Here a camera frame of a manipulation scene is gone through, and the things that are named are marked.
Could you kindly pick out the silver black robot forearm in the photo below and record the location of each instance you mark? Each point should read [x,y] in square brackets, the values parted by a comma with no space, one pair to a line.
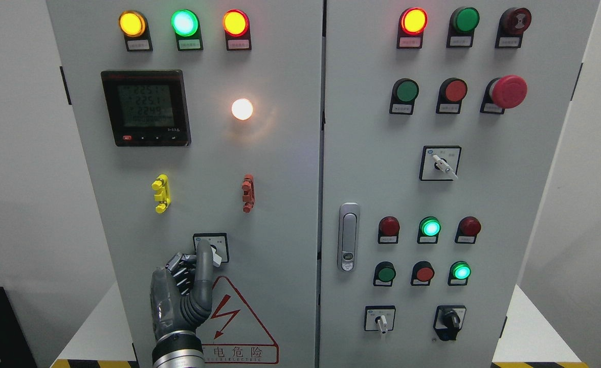
[178,349]

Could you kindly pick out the red emergency stop mushroom button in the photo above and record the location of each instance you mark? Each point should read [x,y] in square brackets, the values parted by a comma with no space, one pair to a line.
[503,93]

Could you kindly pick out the red push button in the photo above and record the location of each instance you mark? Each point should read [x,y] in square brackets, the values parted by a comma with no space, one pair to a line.
[451,93]
[422,274]

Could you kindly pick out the green push button upper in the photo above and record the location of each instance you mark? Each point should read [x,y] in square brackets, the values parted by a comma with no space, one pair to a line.
[403,96]

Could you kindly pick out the green lit indicator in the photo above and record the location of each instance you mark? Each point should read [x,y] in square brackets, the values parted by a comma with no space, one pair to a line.
[186,26]
[428,230]

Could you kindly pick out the silver door handle lock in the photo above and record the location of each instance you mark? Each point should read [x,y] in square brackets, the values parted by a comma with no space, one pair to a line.
[349,214]

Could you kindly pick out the dark red indicator right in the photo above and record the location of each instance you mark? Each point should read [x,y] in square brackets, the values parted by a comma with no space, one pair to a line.
[468,230]

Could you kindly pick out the black selector knob switch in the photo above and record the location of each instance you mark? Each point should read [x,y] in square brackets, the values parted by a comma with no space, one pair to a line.
[448,321]

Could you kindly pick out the yellow terminal connector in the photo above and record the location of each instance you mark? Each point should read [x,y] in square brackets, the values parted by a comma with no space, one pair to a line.
[162,194]

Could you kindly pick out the green unlit indicator top right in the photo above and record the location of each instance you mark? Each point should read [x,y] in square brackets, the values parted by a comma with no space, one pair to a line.
[463,22]

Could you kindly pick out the red lit indicator right door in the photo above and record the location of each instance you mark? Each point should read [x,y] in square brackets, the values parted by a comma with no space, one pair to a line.
[411,27]

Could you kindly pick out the red electric warning sticker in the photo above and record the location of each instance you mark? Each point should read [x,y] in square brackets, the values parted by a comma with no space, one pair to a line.
[234,334]

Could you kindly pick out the red-orange indicator left door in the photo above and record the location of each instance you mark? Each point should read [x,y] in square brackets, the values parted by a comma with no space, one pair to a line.
[236,25]

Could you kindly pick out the grey cabinet door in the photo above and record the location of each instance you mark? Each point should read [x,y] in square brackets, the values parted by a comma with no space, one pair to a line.
[273,249]
[373,158]

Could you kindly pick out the white rotary switch door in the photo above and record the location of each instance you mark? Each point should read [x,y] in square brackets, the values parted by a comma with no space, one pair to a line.
[219,244]

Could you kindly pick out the white rotary switch lower right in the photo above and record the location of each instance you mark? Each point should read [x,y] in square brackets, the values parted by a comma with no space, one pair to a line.
[379,318]

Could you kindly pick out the green lit indicator top left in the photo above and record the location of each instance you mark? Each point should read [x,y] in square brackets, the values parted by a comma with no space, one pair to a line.
[186,26]

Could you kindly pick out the clear light bulb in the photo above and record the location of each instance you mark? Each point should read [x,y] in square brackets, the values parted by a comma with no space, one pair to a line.
[242,109]

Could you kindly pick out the yellow indicator light top left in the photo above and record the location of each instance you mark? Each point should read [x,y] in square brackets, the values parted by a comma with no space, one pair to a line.
[136,32]

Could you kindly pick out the dark red indicator left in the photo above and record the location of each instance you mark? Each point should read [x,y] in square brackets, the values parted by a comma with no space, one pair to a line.
[388,230]

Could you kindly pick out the white rotary switch upper right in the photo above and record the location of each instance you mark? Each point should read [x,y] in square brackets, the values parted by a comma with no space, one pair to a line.
[440,162]

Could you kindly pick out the black digital power meter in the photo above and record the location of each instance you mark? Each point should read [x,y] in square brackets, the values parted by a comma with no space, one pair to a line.
[147,108]

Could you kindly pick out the grey left cabinet door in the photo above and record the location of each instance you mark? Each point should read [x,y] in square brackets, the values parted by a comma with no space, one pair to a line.
[273,249]

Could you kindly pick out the red push button lower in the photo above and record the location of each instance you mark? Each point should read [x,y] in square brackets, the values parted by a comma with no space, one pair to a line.
[422,274]

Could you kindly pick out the green lit indicator middle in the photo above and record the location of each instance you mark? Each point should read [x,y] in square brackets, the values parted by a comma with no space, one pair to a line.
[428,230]

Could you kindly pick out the dark red indicator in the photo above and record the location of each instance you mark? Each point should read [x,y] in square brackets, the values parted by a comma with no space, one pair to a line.
[388,230]
[468,230]

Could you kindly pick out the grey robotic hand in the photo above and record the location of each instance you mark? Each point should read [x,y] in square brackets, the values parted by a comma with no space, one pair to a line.
[171,310]

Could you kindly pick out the green lit push button lower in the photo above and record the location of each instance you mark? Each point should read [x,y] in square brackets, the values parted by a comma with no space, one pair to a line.
[459,274]

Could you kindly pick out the white rotary switch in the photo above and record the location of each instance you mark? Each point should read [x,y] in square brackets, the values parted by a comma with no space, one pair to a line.
[440,162]
[379,318]

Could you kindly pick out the grey right cabinet door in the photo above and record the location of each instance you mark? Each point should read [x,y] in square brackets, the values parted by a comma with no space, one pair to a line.
[373,158]

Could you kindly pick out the red terminal connector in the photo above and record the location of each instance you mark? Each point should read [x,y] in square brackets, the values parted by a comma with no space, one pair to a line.
[248,197]

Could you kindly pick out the red push button upper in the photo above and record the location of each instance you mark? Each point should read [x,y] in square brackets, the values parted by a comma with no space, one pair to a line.
[451,93]

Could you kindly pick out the dark red buzzer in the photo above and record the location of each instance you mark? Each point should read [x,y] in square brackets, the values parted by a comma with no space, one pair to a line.
[512,24]

